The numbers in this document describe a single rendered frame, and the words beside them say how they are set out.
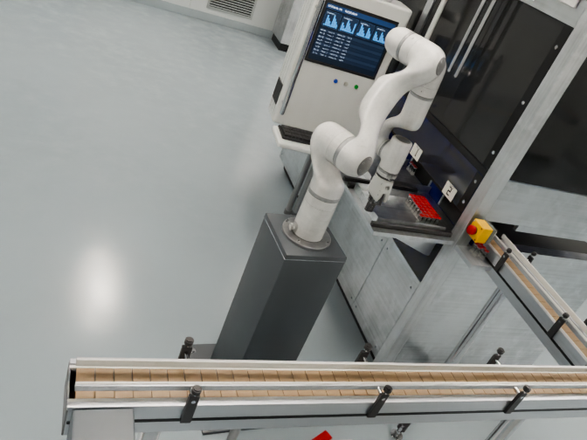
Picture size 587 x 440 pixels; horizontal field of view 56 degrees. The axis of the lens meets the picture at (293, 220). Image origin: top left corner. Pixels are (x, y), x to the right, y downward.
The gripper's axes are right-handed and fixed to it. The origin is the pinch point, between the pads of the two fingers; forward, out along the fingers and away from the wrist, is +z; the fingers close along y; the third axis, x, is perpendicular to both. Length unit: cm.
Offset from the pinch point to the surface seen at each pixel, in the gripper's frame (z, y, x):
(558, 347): 4, -70, -50
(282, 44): 84, 500, -124
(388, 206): 4.2, 9.4, -15.3
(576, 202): -25, -12, -87
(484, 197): -19.6, -12.5, -39.3
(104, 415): -1, -96, 104
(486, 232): -9.1, -21.6, -41.3
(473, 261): 4.4, -23.6, -41.5
